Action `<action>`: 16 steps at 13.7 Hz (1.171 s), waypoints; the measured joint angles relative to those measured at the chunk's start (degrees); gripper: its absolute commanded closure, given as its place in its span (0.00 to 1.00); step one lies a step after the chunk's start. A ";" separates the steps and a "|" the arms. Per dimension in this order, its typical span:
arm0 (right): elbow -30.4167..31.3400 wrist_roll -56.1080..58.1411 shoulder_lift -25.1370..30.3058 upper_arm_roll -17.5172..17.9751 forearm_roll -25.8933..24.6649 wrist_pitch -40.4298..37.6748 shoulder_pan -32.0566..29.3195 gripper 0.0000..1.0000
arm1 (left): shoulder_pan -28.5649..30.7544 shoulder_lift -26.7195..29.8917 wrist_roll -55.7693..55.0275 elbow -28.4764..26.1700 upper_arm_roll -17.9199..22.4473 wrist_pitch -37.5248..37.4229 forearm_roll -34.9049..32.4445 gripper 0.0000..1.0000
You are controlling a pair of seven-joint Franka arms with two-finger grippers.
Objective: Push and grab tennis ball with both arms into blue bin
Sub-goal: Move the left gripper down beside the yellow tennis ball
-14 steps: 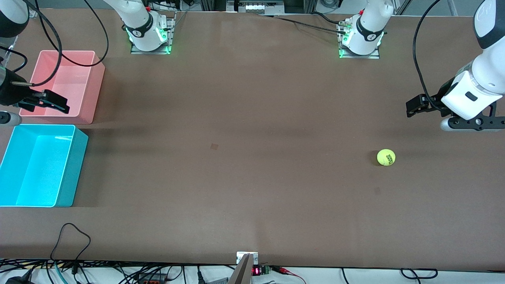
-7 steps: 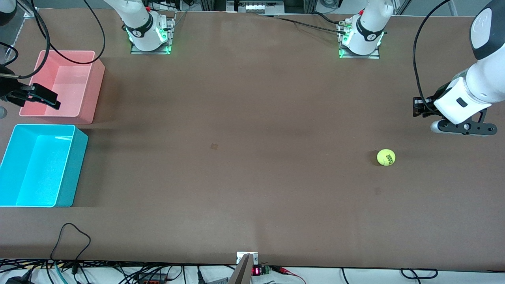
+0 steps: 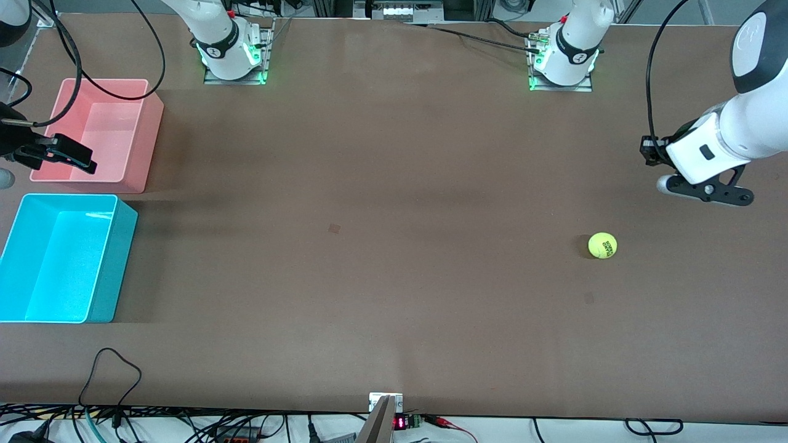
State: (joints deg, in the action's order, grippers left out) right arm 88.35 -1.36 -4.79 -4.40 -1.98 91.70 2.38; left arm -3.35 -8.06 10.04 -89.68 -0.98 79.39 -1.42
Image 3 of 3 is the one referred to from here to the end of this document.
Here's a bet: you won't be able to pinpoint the yellow-green tennis ball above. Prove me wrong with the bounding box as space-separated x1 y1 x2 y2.
588 232 618 260

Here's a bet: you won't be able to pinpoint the pink plastic bin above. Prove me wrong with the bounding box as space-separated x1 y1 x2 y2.
30 78 165 194

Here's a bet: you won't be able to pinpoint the blue plastic bin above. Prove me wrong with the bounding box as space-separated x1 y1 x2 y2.
0 193 139 324

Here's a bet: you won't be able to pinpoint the black power plug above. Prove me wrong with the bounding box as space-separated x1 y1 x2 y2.
6 421 53 443

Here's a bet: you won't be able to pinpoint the grey box with lights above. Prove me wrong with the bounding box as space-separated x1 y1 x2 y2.
368 2 444 20

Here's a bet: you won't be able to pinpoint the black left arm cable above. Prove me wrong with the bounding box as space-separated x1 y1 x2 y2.
645 0 691 162

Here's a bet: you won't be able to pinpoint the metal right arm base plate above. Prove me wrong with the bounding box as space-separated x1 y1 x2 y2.
203 26 275 86

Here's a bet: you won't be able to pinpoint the short black base cable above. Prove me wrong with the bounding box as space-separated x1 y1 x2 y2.
485 17 549 42

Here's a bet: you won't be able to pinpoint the thin black looped cable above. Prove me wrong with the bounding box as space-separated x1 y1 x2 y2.
79 348 142 426

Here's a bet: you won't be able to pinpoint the long black base cable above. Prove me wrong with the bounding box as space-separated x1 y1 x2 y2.
400 22 542 54

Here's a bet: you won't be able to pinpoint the teal cable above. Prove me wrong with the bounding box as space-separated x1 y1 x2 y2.
85 407 105 443

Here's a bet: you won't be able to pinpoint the black oval coiled cable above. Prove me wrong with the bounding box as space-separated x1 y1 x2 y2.
625 418 684 436

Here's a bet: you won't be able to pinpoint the red clip lead wires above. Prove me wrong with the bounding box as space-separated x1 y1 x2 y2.
424 415 480 443

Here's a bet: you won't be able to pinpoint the small metal clamp bracket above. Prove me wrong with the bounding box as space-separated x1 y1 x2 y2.
369 392 404 413

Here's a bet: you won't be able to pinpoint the grey camera mount bar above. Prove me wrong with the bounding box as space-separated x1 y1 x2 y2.
356 395 396 443

